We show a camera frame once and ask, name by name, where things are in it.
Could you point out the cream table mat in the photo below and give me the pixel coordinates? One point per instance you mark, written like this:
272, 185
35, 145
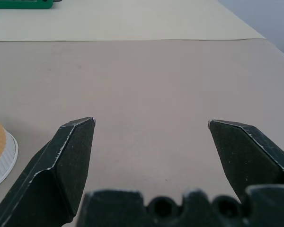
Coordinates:
123, 21

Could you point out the green box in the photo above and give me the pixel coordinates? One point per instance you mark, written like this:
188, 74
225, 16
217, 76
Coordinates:
21, 4

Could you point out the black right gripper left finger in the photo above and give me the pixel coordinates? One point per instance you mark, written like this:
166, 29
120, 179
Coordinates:
61, 165

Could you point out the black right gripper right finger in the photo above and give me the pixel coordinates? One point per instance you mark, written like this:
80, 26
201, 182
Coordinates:
248, 160

